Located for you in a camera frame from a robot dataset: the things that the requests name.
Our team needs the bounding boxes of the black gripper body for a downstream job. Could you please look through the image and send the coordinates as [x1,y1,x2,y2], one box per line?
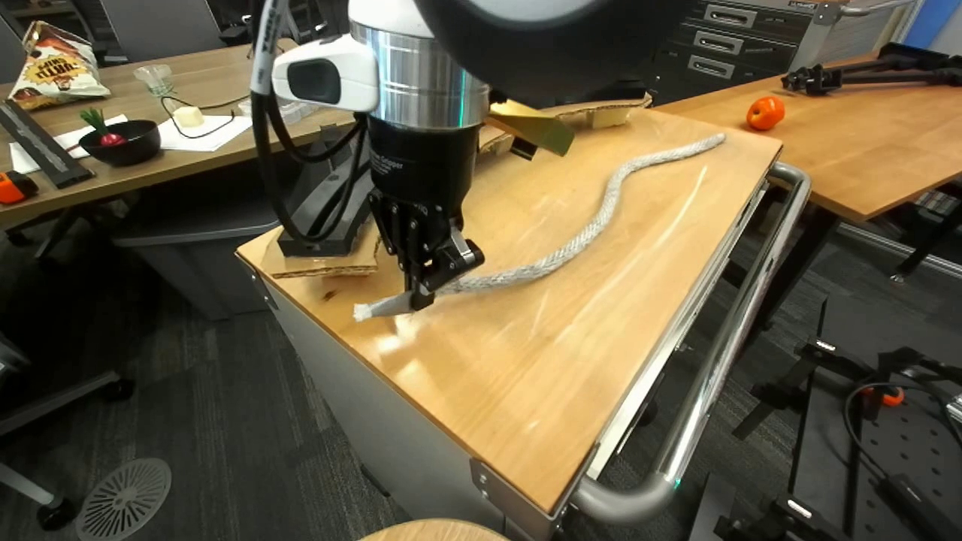
[370,124,483,246]

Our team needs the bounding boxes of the white braided rope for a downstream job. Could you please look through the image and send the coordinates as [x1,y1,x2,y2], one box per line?
[352,132,726,325]

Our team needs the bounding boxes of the curved black wooden track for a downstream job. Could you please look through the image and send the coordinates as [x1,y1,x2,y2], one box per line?
[261,94,655,281]

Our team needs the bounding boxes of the grey cart with wooden top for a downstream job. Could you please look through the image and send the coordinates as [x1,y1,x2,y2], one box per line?
[234,102,816,541]

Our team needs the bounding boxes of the white paper sheet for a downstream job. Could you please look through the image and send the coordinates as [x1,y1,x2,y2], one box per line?
[152,110,258,157]

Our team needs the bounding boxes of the wooden desk with clutter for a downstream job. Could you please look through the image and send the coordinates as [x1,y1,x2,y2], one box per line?
[0,37,377,235]

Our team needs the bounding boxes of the round wooden stool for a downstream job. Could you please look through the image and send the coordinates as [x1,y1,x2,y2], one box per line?
[358,517,507,541]

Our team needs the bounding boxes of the black bowl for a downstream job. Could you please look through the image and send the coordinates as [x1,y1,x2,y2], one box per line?
[74,118,163,167]

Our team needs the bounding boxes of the orange toy fruit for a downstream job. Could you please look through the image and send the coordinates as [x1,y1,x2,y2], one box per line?
[741,94,787,135]

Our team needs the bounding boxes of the dark drawer cabinet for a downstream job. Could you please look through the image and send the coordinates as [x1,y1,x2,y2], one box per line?
[639,0,836,102]

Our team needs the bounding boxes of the round perforated floor vent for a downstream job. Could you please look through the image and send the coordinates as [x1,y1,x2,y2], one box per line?
[74,456,173,541]

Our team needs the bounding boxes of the office chair base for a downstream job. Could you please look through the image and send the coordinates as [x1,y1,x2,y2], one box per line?
[0,334,138,536]

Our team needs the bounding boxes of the chips bag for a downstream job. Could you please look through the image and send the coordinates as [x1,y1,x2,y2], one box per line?
[7,22,114,108]

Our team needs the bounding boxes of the long black bar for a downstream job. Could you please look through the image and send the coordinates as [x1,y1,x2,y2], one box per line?
[0,100,97,193]

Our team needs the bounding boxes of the black folded tripod tool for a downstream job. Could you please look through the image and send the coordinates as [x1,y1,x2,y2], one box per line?
[779,40,962,100]

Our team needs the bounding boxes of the small orange object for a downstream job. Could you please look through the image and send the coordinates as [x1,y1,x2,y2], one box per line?
[0,172,42,211]

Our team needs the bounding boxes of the wooden desk with orange fruit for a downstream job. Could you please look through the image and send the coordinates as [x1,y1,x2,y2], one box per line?
[655,51,962,224]

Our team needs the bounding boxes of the orange clamp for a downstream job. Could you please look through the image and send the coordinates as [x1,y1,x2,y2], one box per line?
[860,385,910,411]

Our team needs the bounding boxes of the black optical breadboard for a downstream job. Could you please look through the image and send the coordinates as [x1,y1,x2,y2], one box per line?
[687,296,962,541]

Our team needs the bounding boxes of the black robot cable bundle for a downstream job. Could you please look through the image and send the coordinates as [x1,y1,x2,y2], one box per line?
[245,0,377,246]

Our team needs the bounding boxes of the steel tube cart handle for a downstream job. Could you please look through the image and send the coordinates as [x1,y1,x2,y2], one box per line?
[567,163,813,529]

